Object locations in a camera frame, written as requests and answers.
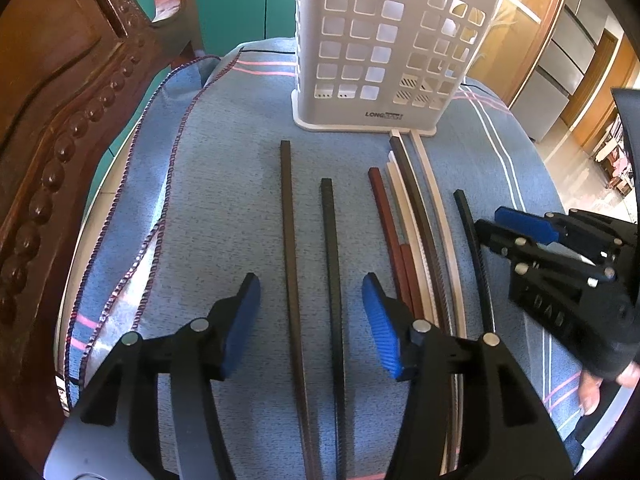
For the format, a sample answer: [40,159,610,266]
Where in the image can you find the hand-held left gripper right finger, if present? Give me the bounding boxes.
[361,272,576,480]

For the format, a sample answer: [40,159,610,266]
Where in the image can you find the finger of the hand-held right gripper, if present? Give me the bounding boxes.
[474,219,617,287]
[494,207,627,257]

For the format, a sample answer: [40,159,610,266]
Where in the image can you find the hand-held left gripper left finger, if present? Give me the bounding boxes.
[80,272,262,480]

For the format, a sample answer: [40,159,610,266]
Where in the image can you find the black chopstick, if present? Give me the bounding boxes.
[320,178,348,480]
[452,189,501,336]

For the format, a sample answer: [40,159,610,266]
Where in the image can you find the red-brown chopstick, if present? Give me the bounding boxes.
[367,167,418,321]
[400,242,432,323]

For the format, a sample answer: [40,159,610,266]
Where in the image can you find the white plastic utensil holder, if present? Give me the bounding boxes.
[291,0,506,137]

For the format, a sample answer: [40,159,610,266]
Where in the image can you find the person's right hand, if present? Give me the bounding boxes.
[578,361,640,417]

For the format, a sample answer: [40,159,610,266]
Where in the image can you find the blue striped cloth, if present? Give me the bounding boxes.
[65,37,621,480]

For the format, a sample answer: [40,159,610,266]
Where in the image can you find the wooden door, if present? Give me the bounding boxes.
[560,30,640,156]

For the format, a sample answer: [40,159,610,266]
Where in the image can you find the grey refrigerator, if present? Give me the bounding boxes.
[510,0,616,141]

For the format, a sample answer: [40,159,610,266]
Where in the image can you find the wooden cabinet with etched glass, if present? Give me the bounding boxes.
[470,0,576,106]

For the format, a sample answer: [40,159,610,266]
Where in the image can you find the teal cabinet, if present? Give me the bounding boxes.
[85,0,301,201]

